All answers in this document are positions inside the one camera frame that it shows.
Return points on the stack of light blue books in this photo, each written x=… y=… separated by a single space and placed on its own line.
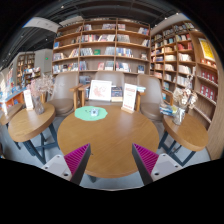
x=141 y=89

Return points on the stack of blue magazines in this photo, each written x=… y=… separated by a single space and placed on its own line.
x=166 y=110

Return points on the transparent computer mouse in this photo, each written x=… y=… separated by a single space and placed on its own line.
x=94 y=112

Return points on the white framed floral picture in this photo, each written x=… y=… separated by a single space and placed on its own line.
x=100 y=90

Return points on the angled wooden bookshelf unit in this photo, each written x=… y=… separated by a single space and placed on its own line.
x=186 y=60

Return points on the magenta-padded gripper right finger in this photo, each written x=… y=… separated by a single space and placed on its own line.
x=146 y=159

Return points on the glass vase with dried flowers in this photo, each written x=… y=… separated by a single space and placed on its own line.
x=180 y=115
x=38 y=103

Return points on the dark hardcover book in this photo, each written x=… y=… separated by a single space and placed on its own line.
x=117 y=94

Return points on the distant small wooden bookshelf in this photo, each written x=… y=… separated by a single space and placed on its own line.
x=28 y=66

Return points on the white red sign, wooden base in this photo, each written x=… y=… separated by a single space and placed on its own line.
x=129 y=96

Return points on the green blob-shaped mouse pad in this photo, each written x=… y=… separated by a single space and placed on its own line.
x=81 y=114

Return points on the round wooden side table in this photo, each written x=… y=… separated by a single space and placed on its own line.
x=30 y=125
x=188 y=133

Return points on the wide wooden bookshelf unit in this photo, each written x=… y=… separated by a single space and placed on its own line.
x=100 y=46

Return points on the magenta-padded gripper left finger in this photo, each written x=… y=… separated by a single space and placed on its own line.
x=76 y=159

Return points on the small white table sign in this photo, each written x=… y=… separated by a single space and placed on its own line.
x=28 y=99

